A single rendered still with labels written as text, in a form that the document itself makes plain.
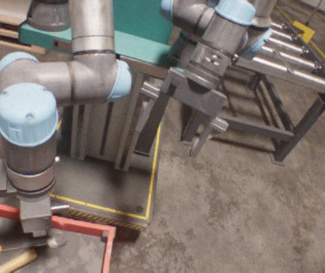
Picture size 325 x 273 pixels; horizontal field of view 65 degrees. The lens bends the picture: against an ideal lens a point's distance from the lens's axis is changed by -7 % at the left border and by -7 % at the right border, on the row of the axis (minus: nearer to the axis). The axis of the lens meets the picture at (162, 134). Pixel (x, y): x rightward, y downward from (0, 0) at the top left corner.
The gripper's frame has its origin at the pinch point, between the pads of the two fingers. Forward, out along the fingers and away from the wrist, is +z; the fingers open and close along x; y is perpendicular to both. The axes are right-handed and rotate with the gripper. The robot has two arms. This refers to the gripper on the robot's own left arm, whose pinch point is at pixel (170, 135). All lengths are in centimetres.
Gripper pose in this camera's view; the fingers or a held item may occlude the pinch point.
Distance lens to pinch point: 60.1
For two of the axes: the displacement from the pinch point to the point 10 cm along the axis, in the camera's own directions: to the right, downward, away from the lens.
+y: -0.3, 3.2, -9.5
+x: 9.0, 4.3, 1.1
